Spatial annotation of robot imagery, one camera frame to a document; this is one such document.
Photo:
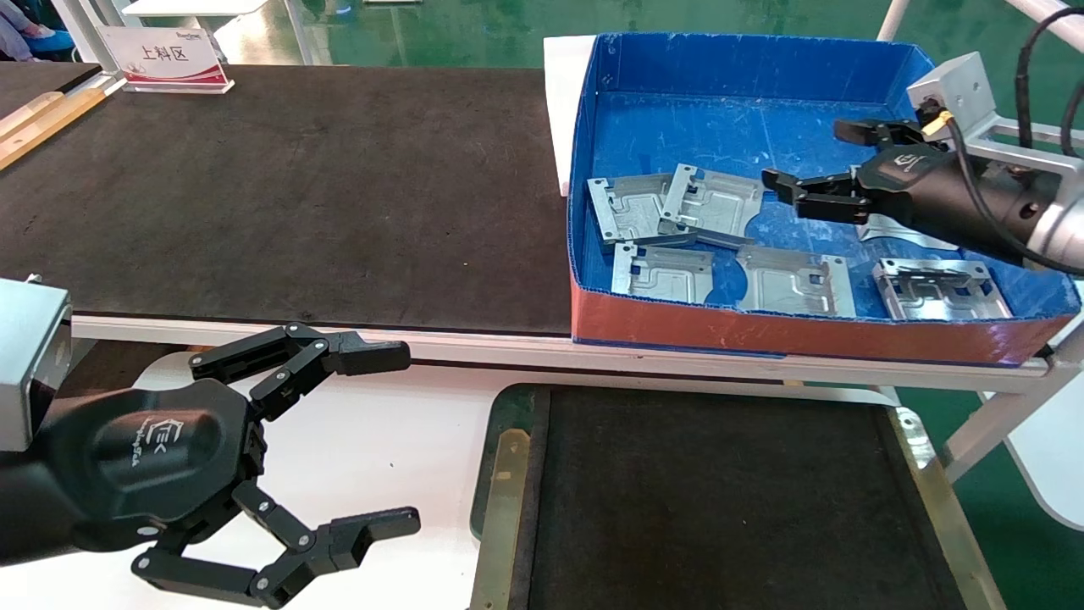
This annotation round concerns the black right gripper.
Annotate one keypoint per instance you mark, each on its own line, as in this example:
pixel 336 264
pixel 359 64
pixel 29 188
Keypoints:
pixel 910 182

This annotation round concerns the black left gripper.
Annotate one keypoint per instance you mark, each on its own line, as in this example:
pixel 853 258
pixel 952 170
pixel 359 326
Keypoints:
pixel 161 449

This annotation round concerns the grey metal plate part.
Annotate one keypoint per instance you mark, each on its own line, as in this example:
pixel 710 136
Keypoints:
pixel 711 203
pixel 936 292
pixel 893 233
pixel 660 275
pixel 796 284
pixel 627 207

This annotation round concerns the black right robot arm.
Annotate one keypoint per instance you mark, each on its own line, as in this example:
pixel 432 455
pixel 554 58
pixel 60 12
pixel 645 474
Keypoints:
pixel 1008 207

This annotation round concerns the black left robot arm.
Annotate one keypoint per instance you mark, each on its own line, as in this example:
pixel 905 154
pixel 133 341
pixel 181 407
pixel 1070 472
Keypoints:
pixel 25 508

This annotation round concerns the black tray container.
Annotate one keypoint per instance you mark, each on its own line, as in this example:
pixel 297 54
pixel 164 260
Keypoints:
pixel 720 508

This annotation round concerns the blue cardboard box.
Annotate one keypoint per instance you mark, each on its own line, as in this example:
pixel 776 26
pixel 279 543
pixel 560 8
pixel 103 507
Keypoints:
pixel 720 127

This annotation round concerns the black table mat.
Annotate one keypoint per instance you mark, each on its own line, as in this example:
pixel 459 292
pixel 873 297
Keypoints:
pixel 296 195

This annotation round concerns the white table leg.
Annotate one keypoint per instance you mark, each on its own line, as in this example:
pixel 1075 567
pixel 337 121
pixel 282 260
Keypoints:
pixel 999 415

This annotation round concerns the white curved panel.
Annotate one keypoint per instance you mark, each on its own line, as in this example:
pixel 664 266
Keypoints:
pixel 1054 457

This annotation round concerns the white red sign card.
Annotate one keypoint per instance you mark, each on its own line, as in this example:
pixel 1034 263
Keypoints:
pixel 165 59

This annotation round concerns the wooden strip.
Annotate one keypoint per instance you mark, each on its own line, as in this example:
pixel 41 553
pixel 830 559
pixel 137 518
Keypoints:
pixel 47 123

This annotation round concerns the person in blue clothes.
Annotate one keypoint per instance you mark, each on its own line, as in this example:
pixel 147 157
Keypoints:
pixel 21 30

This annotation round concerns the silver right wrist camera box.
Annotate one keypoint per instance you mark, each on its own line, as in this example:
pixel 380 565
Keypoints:
pixel 953 89

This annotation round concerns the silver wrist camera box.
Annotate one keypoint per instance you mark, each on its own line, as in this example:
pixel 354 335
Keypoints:
pixel 953 89
pixel 30 364

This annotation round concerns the white frame tube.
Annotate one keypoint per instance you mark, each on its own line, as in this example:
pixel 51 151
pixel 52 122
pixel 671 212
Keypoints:
pixel 892 19
pixel 1050 21

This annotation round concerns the white table edge rail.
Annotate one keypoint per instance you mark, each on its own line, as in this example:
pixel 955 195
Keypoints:
pixel 508 347

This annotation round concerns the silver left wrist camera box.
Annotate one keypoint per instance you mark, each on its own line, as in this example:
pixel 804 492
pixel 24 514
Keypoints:
pixel 30 364

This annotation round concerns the aluminium frame post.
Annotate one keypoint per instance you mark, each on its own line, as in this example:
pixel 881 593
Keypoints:
pixel 85 34

